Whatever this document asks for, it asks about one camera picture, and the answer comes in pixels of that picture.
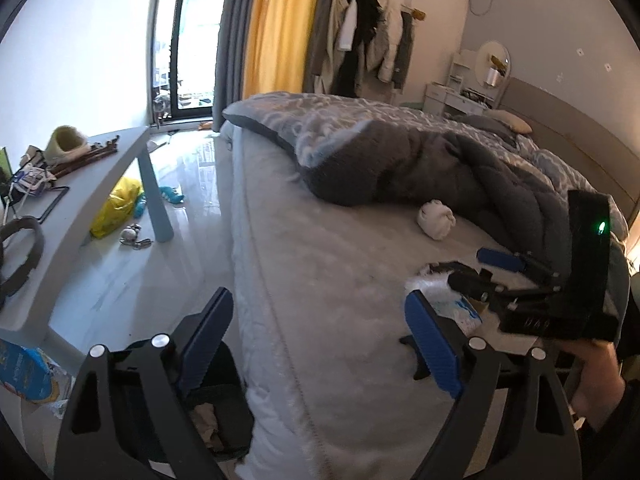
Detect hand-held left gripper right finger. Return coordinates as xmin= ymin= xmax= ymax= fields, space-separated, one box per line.
xmin=404 ymin=289 xmax=584 ymax=480

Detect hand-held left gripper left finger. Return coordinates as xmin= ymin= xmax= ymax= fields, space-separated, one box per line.
xmin=55 ymin=287 xmax=236 ymax=480

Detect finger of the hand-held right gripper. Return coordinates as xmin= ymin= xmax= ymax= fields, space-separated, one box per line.
xmin=447 ymin=267 xmax=548 ymax=312
xmin=476 ymin=247 xmax=568 ymax=286

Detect clear plastic tissue packet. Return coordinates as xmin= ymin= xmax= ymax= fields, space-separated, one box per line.
xmin=407 ymin=262 xmax=486 ymax=333

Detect black mesh trash bin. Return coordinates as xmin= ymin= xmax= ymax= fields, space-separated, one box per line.
xmin=115 ymin=340 xmax=256 ymax=466

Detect person's right forearm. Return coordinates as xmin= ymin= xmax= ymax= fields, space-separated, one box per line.
xmin=575 ymin=285 xmax=640 ymax=480

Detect person's right hand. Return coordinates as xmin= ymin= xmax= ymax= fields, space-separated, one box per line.
xmin=559 ymin=337 xmax=627 ymax=429

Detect crumpled white tissue ball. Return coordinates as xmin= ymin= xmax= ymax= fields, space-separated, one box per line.
xmin=417 ymin=200 xmax=457 ymax=241

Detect white bed mattress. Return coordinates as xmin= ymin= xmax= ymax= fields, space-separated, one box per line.
xmin=220 ymin=110 xmax=631 ymax=480

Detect beige pillow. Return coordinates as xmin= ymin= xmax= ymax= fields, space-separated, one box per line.
xmin=494 ymin=110 xmax=534 ymax=135

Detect grey patterned quilt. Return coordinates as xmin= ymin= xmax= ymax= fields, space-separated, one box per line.
xmin=222 ymin=91 xmax=628 ymax=281

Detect grey bed headboard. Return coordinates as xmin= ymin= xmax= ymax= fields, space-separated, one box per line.
xmin=497 ymin=77 xmax=640 ymax=206

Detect crumpled clear plastic wrap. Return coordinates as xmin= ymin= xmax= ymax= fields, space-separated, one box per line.
xmin=47 ymin=360 xmax=77 ymax=419

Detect yellow plastic bag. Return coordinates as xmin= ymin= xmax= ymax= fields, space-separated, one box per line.
xmin=90 ymin=176 xmax=144 ymax=239

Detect white dressing table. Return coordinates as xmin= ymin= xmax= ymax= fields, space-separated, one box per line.
xmin=424 ymin=51 xmax=501 ymax=119

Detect light blue low table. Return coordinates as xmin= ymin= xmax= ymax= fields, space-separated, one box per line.
xmin=0 ymin=126 xmax=175 ymax=361

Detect blue printed box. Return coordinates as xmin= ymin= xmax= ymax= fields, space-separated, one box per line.
xmin=0 ymin=339 xmax=56 ymax=404

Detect round vanity mirror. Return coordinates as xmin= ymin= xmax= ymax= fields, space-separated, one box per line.
xmin=475 ymin=41 xmax=512 ymax=89

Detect grey headphones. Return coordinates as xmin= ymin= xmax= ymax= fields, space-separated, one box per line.
xmin=0 ymin=216 xmax=46 ymax=306

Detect brown wooden sticks bundle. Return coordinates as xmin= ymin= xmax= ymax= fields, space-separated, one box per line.
xmin=47 ymin=136 xmax=121 ymax=178

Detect dark grey hanging garment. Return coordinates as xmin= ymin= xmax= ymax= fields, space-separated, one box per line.
xmin=392 ymin=10 xmax=417 ymax=92

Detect white blue packets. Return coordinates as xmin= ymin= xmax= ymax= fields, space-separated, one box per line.
xmin=12 ymin=166 xmax=56 ymax=196

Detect green fluffy slipper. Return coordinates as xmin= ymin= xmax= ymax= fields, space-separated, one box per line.
xmin=44 ymin=126 xmax=92 ymax=166

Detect white hanging jacket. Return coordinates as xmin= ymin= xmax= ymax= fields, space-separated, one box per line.
xmin=365 ymin=0 xmax=404 ymax=84

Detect green tote bag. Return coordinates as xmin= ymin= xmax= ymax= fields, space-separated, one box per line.
xmin=0 ymin=147 xmax=13 ymax=206

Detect white hanging shirt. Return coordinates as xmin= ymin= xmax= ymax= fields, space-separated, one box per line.
xmin=336 ymin=0 xmax=359 ymax=53

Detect grey curtain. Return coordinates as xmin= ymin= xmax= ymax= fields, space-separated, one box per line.
xmin=302 ymin=0 xmax=351 ymax=96
xmin=212 ymin=0 xmax=261 ymax=133

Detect beige hanging coat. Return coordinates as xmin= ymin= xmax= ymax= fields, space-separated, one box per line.
xmin=324 ymin=0 xmax=351 ymax=96

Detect black hanging coat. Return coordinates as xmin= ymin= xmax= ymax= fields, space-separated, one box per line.
xmin=332 ymin=0 xmax=385 ymax=99

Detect glass balcony door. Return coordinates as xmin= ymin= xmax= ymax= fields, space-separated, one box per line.
xmin=150 ymin=0 xmax=241 ymax=128

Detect yellow curtain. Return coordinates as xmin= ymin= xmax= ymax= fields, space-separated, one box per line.
xmin=242 ymin=0 xmax=326 ymax=101

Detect black wire rack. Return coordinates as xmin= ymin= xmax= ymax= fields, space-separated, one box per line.
xmin=0 ymin=157 xmax=71 ymax=226

